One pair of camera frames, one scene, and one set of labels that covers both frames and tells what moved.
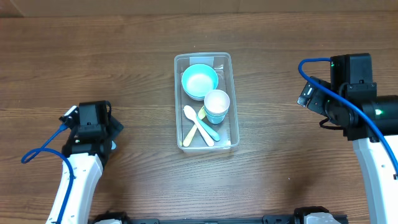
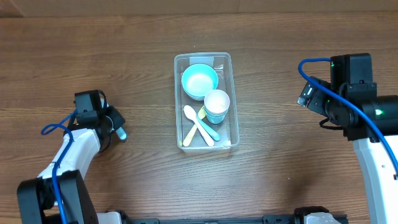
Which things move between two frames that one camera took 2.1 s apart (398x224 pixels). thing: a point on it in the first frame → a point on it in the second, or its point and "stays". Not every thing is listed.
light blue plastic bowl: (198, 80) stays
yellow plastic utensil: (201, 115) stays
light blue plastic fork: (114, 145) → (121, 133)
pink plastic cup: (216, 102) stays
